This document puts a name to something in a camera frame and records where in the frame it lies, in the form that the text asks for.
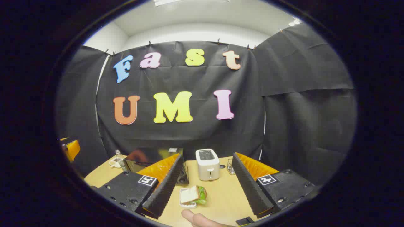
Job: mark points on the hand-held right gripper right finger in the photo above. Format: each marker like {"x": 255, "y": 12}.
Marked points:
{"x": 249, "y": 189}

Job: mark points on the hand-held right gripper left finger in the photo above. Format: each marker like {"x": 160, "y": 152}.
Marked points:
{"x": 164, "y": 195}

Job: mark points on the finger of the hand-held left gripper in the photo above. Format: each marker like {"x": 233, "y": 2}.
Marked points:
{"x": 73, "y": 148}

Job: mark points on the sandwich with green lettuce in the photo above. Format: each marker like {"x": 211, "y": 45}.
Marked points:
{"x": 189, "y": 194}

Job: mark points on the black electric oven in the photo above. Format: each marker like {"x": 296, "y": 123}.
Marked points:
{"x": 148, "y": 156}

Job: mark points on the small white rectangular tray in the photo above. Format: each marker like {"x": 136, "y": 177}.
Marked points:
{"x": 187, "y": 206}

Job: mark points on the small white dish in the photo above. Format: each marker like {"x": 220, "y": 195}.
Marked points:
{"x": 114, "y": 163}

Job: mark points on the clear plastic water bottle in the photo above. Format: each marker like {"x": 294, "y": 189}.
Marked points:
{"x": 118, "y": 156}

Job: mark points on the white toaster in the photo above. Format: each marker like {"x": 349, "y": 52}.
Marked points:
{"x": 206, "y": 170}

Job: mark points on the ceiling light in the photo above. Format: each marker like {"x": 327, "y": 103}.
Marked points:
{"x": 165, "y": 2}

